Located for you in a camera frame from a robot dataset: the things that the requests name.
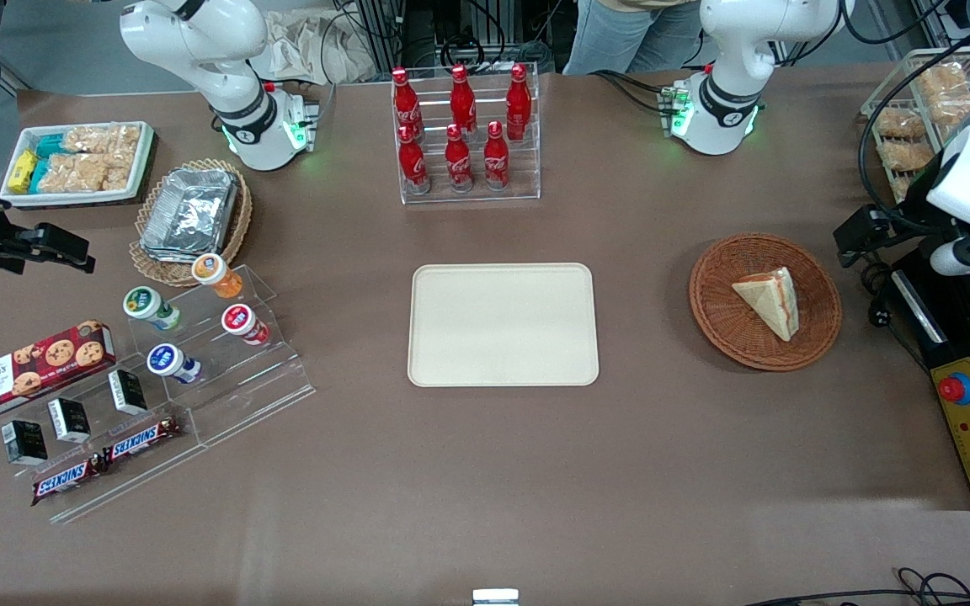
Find white rectangular snack tray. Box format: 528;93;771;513
0;120;156;209

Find beige rectangular tray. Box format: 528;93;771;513
408;263;600;388

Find clear bag of rice crackers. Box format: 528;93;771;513
62;125;142;155
37;152;134;194

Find red cola bottle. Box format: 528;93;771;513
449;64;478;140
444;124;475;194
391;67;424;140
482;120;511;192
397;125;432;195
505;63;533;141

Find oval tan wicker basket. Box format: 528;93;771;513
128;157;254;289

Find clear acrylic bottle rack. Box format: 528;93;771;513
390;62;542;206

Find orange lid yogurt bottle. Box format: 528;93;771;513
191;252;244;300

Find person in blue jeans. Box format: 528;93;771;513
562;0;706;77

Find Snickers chocolate bar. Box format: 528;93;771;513
101;415;185;466
29;456;109;508

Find small black box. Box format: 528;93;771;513
46;396;93;445
1;418;49;467
107;368;149;417

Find black metal frame rack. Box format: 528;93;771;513
349;0;572;73

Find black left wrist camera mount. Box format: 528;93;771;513
899;151;953;249

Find crumpled beige plastic bag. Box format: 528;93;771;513
248;8;378;86

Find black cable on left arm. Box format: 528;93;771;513
859;32;970;221

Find black machine with yellow panel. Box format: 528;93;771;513
887;238;970;513

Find black power plug with cable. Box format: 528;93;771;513
860;261;932;371

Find black cable on table edge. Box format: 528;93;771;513
742;567;970;606

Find green lid yogurt bottle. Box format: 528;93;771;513
122;286;182;332

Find clear acrylic stepped stand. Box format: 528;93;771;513
0;362;210;525
125;264;317;448

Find yellow snack packet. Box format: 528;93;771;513
8;149;39;194

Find red emergency stop button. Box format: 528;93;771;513
937;371;970;407

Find silver foil containers stack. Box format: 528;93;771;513
139;167;240;263

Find bagged bread pastry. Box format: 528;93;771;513
874;107;929;141
926;91;970;128
877;139;935;173
914;62;970;98

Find white wire shelf rack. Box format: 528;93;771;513
860;46;970;203

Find round brown wicker basket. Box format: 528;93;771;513
688;232;843;373

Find triangular white bread sandwich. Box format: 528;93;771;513
731;266;800;343

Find red Walkers cookie box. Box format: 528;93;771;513
0;319;117;424

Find blue lid yogurt bottle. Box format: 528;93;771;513
146;343;202;385

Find red lid yogurt bottle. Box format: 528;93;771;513
221;304;271;347

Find black cables at arm base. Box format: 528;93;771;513
593;69;681;116

